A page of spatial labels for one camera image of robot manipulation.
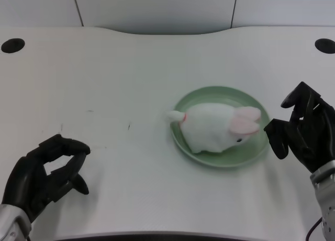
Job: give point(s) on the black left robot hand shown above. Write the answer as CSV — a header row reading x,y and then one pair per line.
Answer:
x,y
24,183

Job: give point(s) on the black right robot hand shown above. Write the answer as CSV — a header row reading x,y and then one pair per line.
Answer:
x,y
314,141

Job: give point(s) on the white plush rabbit doll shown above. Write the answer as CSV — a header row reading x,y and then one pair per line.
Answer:
x,y
209,128

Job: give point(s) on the green round plate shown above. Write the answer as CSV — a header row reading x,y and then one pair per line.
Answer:
x,y
230,157

